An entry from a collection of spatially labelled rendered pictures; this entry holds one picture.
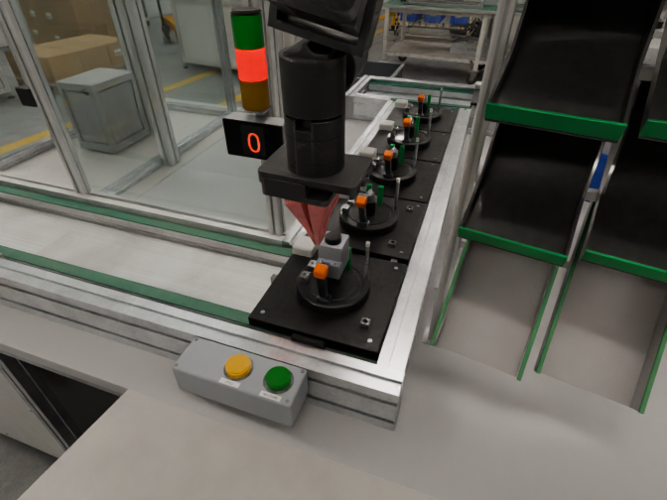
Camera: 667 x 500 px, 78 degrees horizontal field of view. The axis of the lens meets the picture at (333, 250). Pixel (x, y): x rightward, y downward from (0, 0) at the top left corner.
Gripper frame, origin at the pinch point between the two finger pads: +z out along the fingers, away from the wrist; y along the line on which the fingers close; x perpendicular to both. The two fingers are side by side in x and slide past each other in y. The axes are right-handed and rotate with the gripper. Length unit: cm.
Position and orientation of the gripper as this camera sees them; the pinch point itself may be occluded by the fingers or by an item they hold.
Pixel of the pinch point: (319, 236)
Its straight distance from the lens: 47.0
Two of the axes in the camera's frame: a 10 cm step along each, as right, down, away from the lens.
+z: 0.0, 7.7, 6.4
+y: -9.4, -2.2, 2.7
